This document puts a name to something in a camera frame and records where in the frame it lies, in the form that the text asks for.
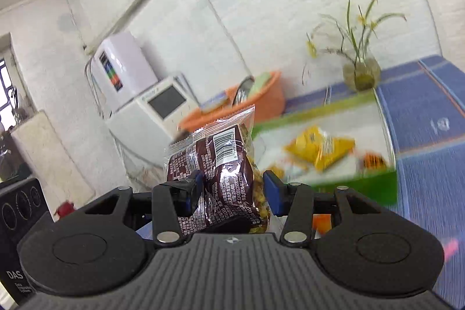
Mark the white water purifier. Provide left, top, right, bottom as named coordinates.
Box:
left=89, top=32, right=159, bottom=113

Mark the brown snack packet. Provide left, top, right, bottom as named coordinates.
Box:
left=163, top=105, right=271, bottom=234

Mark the small red object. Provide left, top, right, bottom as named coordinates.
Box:
left=54, top=201, right=75, bottom=218

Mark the blue checkered tablecloth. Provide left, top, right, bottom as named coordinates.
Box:
left=136, top=55, right=465, bottom=310

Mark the window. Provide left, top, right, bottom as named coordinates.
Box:
left=0, top=56, right=23, bottom=136

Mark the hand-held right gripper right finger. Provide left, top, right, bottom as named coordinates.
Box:
left=262, top=170, right=382, bottom=246

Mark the yellow snack packet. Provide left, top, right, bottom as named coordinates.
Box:
left=283, top=125, right=357, bottom=173

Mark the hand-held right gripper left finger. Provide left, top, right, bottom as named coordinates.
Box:
left=84, top=170, right=204, bottom=246

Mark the orange plastic basin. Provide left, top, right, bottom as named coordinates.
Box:
left=178, top=69, right=287, bottom=133

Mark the orange striped snack packet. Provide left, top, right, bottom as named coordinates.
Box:
left=358, top=151, right=388, bottom=170

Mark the white device with screen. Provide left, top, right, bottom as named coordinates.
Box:
left=136, top=72, right=200, bottom=136

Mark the plant in glass vase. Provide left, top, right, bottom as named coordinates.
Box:
left=303, top=0, right=407, bottom=93

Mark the metal lid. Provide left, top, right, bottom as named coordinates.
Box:
left=232, top=76, right=255, bottom=106

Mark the green plastic item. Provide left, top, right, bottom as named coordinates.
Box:
left=251, top=72, right=274, bottom=96

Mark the white stone slab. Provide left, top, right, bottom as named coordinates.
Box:
left=11, top=110, right=96, bottom=211

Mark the green cardboard box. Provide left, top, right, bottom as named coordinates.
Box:
left=251, top=88, right=400, bottom=206

